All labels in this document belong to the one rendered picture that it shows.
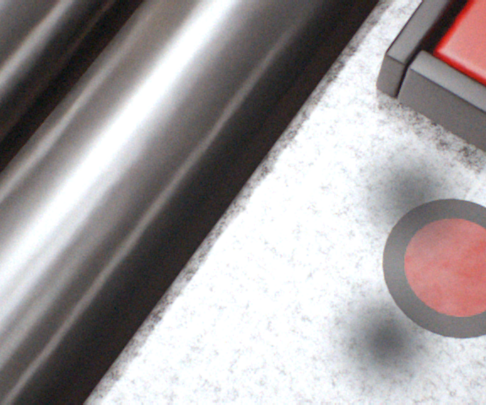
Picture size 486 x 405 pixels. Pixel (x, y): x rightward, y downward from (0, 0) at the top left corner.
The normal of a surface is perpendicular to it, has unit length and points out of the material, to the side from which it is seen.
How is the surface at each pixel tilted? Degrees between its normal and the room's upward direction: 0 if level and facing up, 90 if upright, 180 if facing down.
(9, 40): 41
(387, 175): 0
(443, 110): 90
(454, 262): 0
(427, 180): 0
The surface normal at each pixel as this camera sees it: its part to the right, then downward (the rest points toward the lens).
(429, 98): -0.56, 0.77
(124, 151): 0.22, -0.22
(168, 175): 0.56, 0.07
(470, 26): 0.03, -0.36
